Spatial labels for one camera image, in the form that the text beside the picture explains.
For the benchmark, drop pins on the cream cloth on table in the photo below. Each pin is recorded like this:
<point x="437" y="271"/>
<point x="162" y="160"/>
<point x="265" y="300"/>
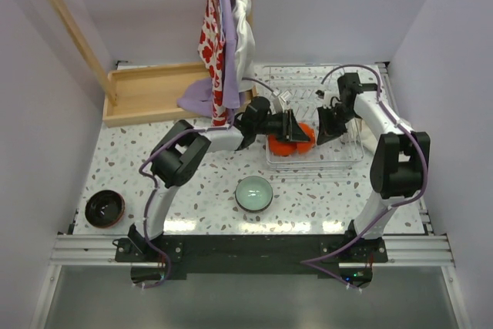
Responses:
<point x="366" y="132"/>

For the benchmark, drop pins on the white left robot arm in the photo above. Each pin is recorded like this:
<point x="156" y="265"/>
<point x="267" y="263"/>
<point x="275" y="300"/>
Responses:
<point x="175" y="159"/>

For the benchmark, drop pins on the green glazed ceramic bowl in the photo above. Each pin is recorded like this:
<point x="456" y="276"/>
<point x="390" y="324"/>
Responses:
<point x="253" y="194"/>

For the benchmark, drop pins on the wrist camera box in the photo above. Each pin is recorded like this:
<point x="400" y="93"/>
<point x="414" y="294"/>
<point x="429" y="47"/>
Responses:
<point x="325" y="97"/>
<point x="281" y="101"/>

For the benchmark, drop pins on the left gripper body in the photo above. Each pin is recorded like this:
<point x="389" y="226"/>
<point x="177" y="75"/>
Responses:
<point x="287" y="125"/>

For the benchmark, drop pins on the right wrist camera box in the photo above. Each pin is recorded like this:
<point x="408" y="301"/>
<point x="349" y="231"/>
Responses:
<point x="325" y="97"/>

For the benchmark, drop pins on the black glazed tan bowl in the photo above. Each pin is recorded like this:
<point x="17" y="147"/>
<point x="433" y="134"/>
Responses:
<point x="104" y="209"/>

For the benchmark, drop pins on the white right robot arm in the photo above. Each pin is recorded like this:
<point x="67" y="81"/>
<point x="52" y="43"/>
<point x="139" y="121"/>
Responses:
<point x="399" y="171"/>

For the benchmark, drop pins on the white hanging cloth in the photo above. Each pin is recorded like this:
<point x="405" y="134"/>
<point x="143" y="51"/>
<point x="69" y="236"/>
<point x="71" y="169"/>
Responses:
<point x="245" y="45"/>

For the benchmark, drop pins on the red and white patterned cloth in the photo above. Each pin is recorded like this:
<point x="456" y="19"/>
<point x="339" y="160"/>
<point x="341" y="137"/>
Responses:
<point x="211" y="50"/>

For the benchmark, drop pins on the white wire dish rack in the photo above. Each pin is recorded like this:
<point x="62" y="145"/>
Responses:
<point x="301" y="83"/>

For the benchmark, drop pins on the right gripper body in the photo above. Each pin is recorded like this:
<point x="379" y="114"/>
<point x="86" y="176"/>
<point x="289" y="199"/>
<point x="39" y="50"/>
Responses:
<point x="327" y="118"/>

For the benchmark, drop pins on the purple cloth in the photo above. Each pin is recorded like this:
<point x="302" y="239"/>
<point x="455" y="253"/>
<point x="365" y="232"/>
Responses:
<point x="198" y="97"/>

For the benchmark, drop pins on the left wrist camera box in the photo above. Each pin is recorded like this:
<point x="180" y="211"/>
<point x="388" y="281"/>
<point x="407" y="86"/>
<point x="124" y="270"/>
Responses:
<point x="281" y="101"/>

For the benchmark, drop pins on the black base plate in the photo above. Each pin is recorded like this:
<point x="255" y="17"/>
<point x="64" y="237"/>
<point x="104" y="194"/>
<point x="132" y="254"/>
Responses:
<point x="358" y="274"/>

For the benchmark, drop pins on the wooden tray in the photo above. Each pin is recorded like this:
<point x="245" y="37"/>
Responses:
<point x="149" y="94"/>

